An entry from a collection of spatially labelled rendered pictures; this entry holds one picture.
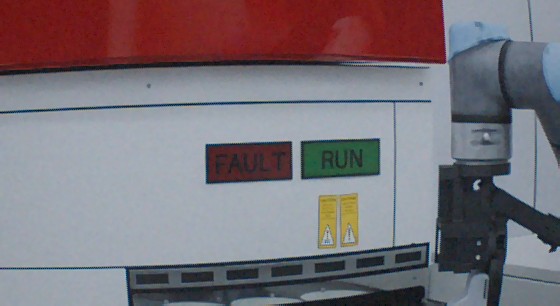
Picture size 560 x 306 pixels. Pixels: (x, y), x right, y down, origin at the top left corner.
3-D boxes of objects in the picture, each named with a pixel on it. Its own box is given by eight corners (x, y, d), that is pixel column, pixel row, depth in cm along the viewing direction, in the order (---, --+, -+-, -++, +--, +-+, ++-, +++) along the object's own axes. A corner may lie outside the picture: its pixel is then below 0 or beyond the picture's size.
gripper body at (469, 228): (433, 268, 130) (437, 160, 129) (501, 263, 130) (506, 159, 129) (438, 279, 122) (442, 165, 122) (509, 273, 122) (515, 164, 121)
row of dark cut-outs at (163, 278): (129, 288, 144) (128, 269, 144) (423, 262, 165) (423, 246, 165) (131, 289, 144) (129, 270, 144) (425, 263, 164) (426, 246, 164)
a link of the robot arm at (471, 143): (507, 121, 129) (517, 124, 121) (507, 162, 129) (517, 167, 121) (447, 121, 129) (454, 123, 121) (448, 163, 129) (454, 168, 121)
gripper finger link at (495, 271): (481, 306, 126) (486, 232, 126) (495, 304, 126) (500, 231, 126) (485, 313, 122) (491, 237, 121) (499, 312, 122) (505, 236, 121)
